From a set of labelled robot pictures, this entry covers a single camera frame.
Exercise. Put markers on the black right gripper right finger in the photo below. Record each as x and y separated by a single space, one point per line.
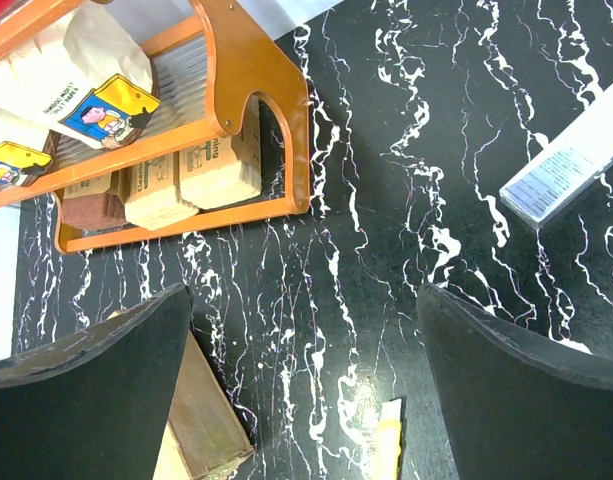
516 405

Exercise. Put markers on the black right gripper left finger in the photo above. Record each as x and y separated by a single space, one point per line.
38 395

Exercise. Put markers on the brown cardboard express box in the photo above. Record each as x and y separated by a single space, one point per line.
201 415

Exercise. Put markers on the yellow utility knife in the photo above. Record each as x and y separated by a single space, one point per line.
388 441

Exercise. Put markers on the grey toothpaste box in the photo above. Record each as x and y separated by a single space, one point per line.
565 167

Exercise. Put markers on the brown scouring pad pack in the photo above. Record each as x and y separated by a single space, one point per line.
97 203

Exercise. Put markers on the middle beige sponge pack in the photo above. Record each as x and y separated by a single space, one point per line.
154 200

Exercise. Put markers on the beige sponge pack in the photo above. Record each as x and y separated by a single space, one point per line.
224 171
154 200

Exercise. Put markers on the left toilet paper roll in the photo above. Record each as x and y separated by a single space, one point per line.
21 166

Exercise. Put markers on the toilet paper roll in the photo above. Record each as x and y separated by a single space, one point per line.
21 166
83 77

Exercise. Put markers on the right beige sponge pack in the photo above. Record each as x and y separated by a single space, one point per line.
224 171

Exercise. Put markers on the right toilet paper roll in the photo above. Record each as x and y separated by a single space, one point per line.
83 77

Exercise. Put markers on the orange wooden shelf rack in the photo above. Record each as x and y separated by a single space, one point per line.
242 61

